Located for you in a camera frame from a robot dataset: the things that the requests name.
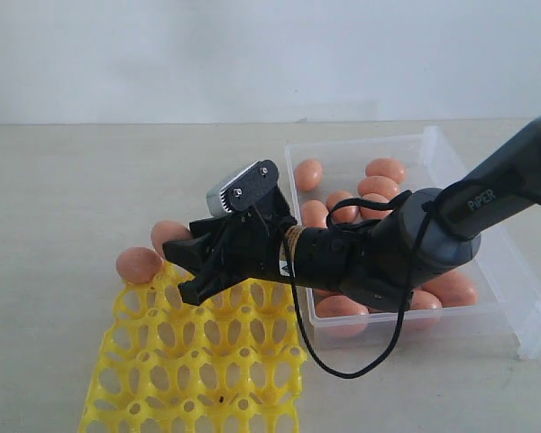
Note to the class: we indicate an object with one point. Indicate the brown egg left edge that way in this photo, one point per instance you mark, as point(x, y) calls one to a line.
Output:
point(314, 213)

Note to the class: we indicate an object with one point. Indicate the clear plastic container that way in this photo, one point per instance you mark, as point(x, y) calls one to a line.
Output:
point(509, 292)

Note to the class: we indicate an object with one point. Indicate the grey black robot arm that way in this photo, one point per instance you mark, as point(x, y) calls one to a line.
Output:
point(424, 234)

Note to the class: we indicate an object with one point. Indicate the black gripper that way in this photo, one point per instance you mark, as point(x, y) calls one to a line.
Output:
point(266, 242)

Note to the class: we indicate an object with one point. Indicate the yellow plastic egg tray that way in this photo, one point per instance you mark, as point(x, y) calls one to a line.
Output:
point(230, 365)

